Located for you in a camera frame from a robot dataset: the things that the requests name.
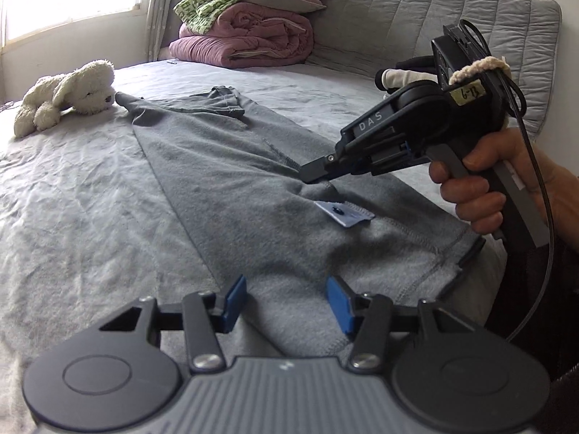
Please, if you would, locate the grey quilted headboard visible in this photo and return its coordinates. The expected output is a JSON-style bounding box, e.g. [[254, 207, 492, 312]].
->
[[294, 0, 564, 145]]

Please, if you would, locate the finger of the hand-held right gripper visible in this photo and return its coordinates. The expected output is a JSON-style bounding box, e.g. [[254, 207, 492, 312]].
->
[[299, 153, 376, 185]]

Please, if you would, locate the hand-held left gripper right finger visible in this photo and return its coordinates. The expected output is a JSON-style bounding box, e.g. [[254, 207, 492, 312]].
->
[[326, 277, 476, 374]]

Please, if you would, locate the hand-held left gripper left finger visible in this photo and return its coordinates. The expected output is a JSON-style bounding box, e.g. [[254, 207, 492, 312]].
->
[[98, 275, 249, 374]]

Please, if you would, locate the grey t-shirt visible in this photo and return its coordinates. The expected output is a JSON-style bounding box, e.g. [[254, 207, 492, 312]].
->
[[115, 86, 487, 358]]

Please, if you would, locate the black cable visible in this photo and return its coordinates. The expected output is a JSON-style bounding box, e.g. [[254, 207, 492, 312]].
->
[[457, 22, 557, 344]]

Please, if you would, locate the grey curtain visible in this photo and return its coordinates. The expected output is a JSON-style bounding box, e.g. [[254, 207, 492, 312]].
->
[[145, 0, 182, 61]]

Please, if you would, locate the grey bed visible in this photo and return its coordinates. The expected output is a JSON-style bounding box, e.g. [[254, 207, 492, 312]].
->
[[0, 61, 507, 434]]

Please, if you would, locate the grey and pink pillow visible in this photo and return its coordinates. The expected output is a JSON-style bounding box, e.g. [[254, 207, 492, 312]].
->
[[244, 0, 327, 14]]

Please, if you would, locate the white plush toy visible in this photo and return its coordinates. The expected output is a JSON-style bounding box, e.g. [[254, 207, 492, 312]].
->
[[13, 59, 117, 139]]

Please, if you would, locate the green patterned blanket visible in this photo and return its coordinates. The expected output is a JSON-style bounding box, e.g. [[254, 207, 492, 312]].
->
[[174, 0, 281, 34]]

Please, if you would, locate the person's dark clothing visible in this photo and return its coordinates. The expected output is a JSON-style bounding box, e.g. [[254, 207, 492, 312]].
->
[[484, 235, 579, 434]]

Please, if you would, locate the person's right forearm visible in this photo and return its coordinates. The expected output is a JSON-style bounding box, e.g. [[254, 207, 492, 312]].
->
[[529, 158, 579, 254]]

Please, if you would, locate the window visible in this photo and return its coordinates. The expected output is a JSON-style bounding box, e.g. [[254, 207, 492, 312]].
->
[[0, 0, 157, 48]]

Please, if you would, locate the pink folded quilt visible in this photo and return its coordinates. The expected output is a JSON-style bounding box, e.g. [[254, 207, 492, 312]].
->
[[169, 2, 315, 68]]

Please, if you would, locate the person's right hand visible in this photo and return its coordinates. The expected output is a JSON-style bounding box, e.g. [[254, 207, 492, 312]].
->
[[429, 127, 544, 238]]

